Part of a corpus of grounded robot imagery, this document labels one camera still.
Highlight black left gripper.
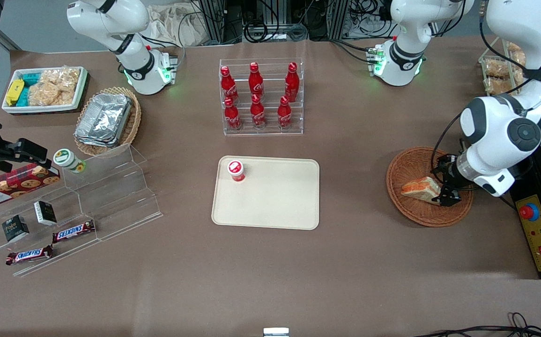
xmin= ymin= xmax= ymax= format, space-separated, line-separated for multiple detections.
xmin=431 ymin=154 xmax=464 ymax=208

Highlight triangular sandwich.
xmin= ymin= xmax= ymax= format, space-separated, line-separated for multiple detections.
xmin=400 ymin=176 xmax=442 ymax=205

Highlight round brown wicker basket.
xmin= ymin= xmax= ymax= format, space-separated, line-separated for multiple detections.
xmin=386 ymin=147 xmax=474 ymax=228

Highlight white rectangular snack tray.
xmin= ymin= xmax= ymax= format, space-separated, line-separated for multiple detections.
xmin=1 ymin=66 xmax=89 ymax=115

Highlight oval light wicker basket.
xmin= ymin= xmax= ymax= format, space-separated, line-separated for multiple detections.
xmin=74 ymin=86 xmax=142 ymax=158

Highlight beige plastic tray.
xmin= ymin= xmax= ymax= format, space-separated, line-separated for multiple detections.
xmin=211 ymin=156 xmax=321 ymax=231

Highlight red tartan cookie box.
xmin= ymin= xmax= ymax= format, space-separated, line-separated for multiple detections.
xmin=0 ymin=163 xmax=61 ymax=209

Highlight green lidded white cup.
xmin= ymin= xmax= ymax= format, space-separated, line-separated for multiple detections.
xmin=53 ymin=148 xmax=86 ymax=174

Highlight small black box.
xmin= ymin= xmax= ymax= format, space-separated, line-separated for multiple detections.
xmin=33 ymin=201 xmax=58 ymax=227
xmin=1 ymin=215 xmax=30 ymax=243

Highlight yellow snack packet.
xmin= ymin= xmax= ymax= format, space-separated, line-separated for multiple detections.
xmin=5 ymin=79 xmax=25 ymax=107

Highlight clear rice cracker bag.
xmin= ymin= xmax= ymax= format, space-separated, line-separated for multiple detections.
xmin=41 ymin=67 xmax=82 ymax=93
xmin=28 ymin=81 xmax=73 ymax=107

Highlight red emergency stop button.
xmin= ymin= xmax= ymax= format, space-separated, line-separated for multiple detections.
xmin=519 ymin=204 xmax=540 ymax=222

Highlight Snickers chocolate bar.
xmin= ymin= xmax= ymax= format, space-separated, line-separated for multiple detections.
xmin=52 ymin=220 xmax=96 ymax=244
xmin=5 ymin=244 xmax=55 ymax=266

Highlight stacked foil trays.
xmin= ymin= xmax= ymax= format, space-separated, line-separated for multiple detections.
xmin=74 ymin=92 xmax=133 ymax=148

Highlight clear acrylic stepped shelf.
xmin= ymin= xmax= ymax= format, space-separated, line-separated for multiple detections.
xmin=0 ymin=142 xmax=163 ymax=278

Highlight clear bag of pastries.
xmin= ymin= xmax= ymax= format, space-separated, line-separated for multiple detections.
xmin=484 ymin=77 xmax=518 ymax=95
xmin=483 ymin=59 xmax=511 ymax=78
xmin=506 ymin=42 xmax=526 ymax=67

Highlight red cola bottle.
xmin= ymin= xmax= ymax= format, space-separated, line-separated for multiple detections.
xmin=284 ymin=62 xmax=300 ymax=103
xmin=248 ymin=62 xmax=265 ymax=99
xmin=223 ymin=96 xmax=242 ymax=131
xmin=220 ymin=66 xmax=239 ymax=104
xmin=277 ymin=95 xmax=293 ymax=130
xmin=250 ymin=94 xmax=267 ymax=130

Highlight clear acrylic bottle rack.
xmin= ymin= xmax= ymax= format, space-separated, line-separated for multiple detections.
xmin=219 ymin=58 xmax=305 ymax=137

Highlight beige cloth bag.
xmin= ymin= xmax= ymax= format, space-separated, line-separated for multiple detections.
xmin=146 ymin=4 xmax=211 ymax=48

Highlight red lidded cup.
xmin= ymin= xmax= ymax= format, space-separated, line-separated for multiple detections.
xmin=226 ymin=160 xmax=246 ymax=183

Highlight black floor cables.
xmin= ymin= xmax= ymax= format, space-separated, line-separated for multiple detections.
xmin=413 ymin=312 xmax=541 ymax=337

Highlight coiled black cable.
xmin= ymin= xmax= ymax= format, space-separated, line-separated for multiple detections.
xmin=244 ymin=18 xmax=281 ymax=44

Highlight aluminium frame rack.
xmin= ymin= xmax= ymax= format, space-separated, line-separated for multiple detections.
xmin=191 ymin=0 xmax=395 ymax=45

